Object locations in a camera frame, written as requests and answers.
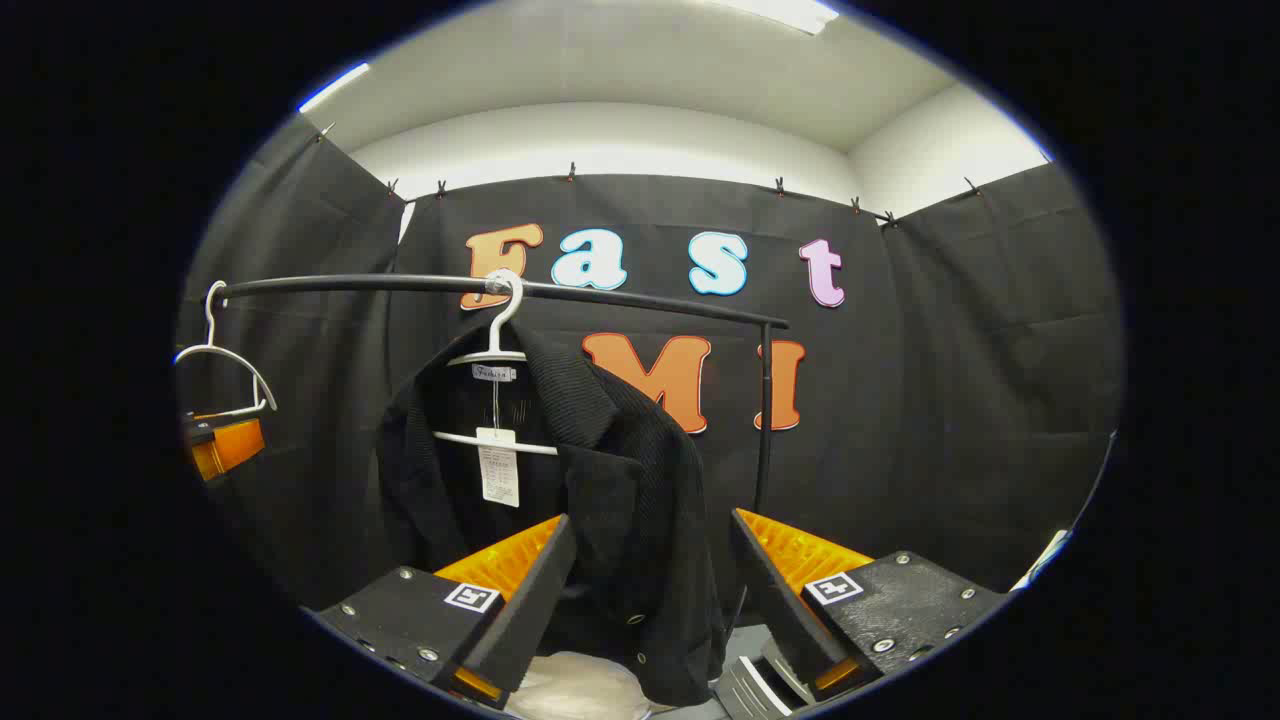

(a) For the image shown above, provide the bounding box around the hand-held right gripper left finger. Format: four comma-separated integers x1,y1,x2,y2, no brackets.
312,513,579,709

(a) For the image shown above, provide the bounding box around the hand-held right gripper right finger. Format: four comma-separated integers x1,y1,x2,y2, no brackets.
728,507,1008,703

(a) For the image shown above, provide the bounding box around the white laundry hamper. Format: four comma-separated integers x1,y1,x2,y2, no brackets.
505,650,656,720

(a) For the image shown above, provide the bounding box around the black jacket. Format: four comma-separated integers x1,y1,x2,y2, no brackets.
375,320,729,706

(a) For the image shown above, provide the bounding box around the white clothes hanger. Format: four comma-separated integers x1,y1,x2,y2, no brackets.
432,268,561,458
175,282,278,421

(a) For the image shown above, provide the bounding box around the black metal clothes rack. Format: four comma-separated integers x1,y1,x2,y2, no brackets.
213,272,791,521

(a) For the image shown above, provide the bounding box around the white paper hang tag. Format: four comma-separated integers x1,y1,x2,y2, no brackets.
476,428,522,508

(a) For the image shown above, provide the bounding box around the black backdrop cloth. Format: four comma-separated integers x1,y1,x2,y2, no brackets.
175,112,1126,626

